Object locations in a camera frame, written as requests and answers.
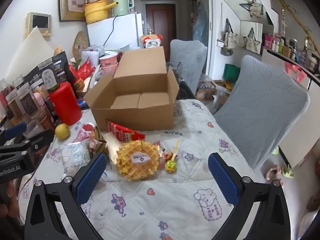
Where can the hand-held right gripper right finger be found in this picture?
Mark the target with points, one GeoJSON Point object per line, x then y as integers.
{"type": "Point", "coordinates": [222, 180]}

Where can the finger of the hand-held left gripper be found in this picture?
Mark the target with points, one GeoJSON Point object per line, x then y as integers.
{"type": "Point", "coordinates": [15, 131]}
{"type": "Point", "coordinates": [37, 141]}

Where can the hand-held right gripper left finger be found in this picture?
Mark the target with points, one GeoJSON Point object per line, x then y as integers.
{"type": "Point", "coordinates": [91, 177]}

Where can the white foil snack packet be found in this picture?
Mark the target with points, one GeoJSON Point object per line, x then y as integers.
{"type": "Point", "coordinates": [72, 155]}

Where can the dark brown snack packet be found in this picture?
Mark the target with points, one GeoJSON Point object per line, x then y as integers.
{"type": "Point", "coordinates": [96, 143]}

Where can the yellow waffle packet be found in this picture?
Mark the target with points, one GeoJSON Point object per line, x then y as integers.
{"type": "Point", "coordinates": [130, 166]}

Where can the pink cone packet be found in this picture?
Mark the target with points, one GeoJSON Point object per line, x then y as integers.
{"type": "Point", "coordinates": [82, 133]}

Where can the green yellow lollipop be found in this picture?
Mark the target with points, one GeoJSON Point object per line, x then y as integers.
{"type": "Point", "coordinates": [170, 165]}

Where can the long red green snack packet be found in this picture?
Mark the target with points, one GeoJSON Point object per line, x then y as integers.
{"type": "Point", "coordinates": [122, 132]}

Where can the small red snack packet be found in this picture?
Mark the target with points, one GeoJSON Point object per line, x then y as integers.
{"type": "Point", "coordinates": [163, 153]}

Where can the brown cardboard box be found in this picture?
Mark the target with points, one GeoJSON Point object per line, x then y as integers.
{"type": "Point", "coordinates": [130, 117]}

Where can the person's left hand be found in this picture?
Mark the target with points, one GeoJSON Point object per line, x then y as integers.
{"type": "Point", "coordinates": [8, 197]}

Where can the brown label clear jar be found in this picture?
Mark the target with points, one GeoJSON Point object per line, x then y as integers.
{"type": "Point", "coordinates": [15, 105]}

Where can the yellow lemon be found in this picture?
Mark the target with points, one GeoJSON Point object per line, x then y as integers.
{"type": "Point", "coordinates": [62, 131]}

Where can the dark label clear jar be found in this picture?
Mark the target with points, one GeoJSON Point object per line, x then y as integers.
{"type": "Point", "coordinates": [26, 100]}

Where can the red label clear jar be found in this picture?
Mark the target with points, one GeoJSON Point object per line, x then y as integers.
{"type": "Point", "coordinates": [3, 97]}

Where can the pink bottle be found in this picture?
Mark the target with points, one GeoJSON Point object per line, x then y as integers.
{"type": "Point", "coordinates": [40, 102]}

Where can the red plastic canister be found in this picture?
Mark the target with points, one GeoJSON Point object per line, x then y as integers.
{"type": "Point", "coordinates": [65, 105]}

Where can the pink slipper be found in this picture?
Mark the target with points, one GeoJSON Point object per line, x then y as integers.
{"type": "Point", "coordinates": [271, 172]}

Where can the green slipper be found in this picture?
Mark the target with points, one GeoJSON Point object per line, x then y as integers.
{"type": "Point", "coordinates": [287, 173]}
{"type": "Point", "coordinates": [275, 151]}

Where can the white printed quilted tablecloth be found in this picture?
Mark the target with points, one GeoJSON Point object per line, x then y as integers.
{"type": "Point", "coordinates": [160, 205]}

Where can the orange green small packet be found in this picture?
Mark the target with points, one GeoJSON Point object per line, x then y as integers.
{"type": "Point", "coordinates": [78, 85]}

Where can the crumpled clear plastic bag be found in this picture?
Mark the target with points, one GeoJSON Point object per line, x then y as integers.
{"type": "Point", "coordinates": [220, 102]}

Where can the grey padded chair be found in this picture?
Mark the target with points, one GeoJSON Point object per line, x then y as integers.
{"type": "Point", "coordinates": [260, 110]}
{"type": "Point", "coordinates": [187, 57]}

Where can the black snack pouch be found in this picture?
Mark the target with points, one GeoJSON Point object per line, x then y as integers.
{"type": "Point", "coordinates": [62, 63]}

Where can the white foam board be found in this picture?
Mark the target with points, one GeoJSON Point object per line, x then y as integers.
{"type": "Point", "coordinates": [27, 50]}

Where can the red gift packet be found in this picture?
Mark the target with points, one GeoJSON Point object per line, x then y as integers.
{"type": "Point", "coordinates": [85, 70]}

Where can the cardboard box of goods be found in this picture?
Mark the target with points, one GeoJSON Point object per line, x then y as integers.
{"type": "Point", "coordinates": [207, 93]}

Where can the brown fuzzy object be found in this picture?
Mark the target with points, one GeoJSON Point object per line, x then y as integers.
{"type": "Point", "coordinates": [313, 202]}

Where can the white paper packet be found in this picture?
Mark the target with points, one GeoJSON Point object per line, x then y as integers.
{"type": "Point", "coordinates": [90, 55]}

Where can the pink instant noodle cup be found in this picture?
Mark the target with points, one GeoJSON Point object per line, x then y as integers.
{"type": "Point", "coordinates": [108, 59]}
{"type": "Point", "coordinates": [110, 69]}

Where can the green shopping bag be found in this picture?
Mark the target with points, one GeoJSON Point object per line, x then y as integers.
{"type": "Point", "coordinates": [231, 72]}

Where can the clear plastic jug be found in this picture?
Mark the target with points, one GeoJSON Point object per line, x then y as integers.
{"type": "Point", "coordinates": [178, 71]}

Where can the grey pouch bag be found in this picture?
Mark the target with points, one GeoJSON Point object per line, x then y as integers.
{"type": "Point", "coordinates": [227, 51]}

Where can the pink paper bag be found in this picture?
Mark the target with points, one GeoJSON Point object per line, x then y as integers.
{"type": "Point", "coordinates": [297, 72]}

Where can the white fridge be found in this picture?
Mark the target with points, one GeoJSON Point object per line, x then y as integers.
{"type": "Point", "coordinates": [122, 32]}

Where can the canvas tote bag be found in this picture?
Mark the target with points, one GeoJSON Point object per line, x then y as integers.
{"type": "Point", "coordinates": [230, 38]}

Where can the yellow pot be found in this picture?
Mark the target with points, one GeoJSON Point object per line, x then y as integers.
{"type": "Point", "coordinates": [96, 12]}

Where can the gold framed picture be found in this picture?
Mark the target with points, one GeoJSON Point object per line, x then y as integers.
{"type": "Point", "coordinates": [72, 0]}

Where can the row of cosmetic bottles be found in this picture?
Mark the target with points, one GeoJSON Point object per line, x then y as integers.
{"type": "Point", "coordinates": [282, 46]}

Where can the red white snack bag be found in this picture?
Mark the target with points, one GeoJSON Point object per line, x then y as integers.
{"type": "Point", "coordinates": [151, 41]}

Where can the blue plastic garment cover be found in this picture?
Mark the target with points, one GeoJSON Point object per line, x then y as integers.
{"type": "Point", "coordinates": [201, 25]}

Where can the green electric kettle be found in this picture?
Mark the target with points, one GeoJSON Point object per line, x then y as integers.
{"type": "Point", "coordinates": [121, 5]}

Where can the brown door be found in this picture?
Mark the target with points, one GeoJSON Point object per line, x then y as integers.
{"type": "Point", "coordinates": [160, 17]}

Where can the white stair cabinet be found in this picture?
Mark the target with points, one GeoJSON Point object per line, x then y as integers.
{"type": "Point", "coordinates": [230, 5]}

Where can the bamboo pole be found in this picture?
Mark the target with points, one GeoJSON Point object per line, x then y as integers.
{"type": "Point", "coordinates": [295, 15]}

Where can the round woven wall plaque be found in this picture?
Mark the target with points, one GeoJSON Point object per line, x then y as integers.
{"type": "Point", "coordinates": [80, 43]}

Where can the beige wall intercom panel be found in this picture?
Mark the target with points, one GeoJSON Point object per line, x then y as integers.
{"type": "Point", "coordinates": [38, 22]}

